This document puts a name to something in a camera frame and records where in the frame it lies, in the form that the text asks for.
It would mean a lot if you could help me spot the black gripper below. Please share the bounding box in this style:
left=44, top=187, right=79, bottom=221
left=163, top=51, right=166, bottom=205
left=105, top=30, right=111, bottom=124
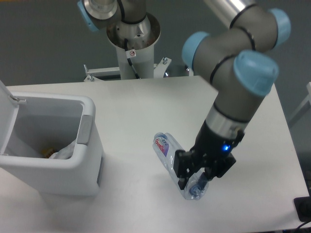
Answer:
left=174, top=123, right=244, bottom=189

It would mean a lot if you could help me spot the clear plastic water bottle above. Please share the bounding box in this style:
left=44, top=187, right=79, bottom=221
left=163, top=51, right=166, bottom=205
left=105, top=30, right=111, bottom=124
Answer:
left=153, top=132, right=208, bottom=200

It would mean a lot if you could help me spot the white plastic wrapper bag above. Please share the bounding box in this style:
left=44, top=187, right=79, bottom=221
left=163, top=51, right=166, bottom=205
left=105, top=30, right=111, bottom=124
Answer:
left=49, top=140, right=76, bottom=160

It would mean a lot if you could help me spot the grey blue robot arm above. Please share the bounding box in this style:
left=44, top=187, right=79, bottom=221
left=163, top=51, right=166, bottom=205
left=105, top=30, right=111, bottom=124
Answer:
left=78, top=0, right=291, bottom=190

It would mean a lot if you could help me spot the white trash can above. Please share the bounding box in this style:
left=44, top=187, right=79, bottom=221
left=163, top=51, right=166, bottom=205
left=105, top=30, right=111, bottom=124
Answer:
left=0, top=92, right=104, bottom=196

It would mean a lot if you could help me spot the yellow trash in can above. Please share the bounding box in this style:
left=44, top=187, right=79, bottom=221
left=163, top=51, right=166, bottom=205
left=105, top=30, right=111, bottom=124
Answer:
left=41, top=148, right=56, bottom=159

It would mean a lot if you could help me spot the white trash can lid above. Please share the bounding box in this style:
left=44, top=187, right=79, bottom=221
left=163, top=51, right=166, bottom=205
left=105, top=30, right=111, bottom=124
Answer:
left=0, top=82, right=26, bottom=155

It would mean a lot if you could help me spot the black device at table edge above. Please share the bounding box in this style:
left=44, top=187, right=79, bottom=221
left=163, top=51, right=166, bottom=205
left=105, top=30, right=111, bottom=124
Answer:
left=294, top=196, right=311, bottom=222

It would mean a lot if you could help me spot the white furniture leg right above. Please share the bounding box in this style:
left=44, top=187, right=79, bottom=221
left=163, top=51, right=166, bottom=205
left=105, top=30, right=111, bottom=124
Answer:
left=288, top=82, right=311, bottom=128

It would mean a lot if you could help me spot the black pedestal cable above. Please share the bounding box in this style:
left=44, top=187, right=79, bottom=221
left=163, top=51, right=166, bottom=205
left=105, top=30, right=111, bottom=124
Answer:
left=124, top=38, right=141, bottom=80

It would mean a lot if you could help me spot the white metal base frame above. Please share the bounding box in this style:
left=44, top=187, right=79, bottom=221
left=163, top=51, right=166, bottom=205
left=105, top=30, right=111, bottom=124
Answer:
left=84, top=57, right=194, bottom=82

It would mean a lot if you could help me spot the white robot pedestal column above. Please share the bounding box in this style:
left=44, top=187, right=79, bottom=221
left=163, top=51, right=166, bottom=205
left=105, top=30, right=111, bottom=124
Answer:
left=106, top=13, right=161, bottom=80

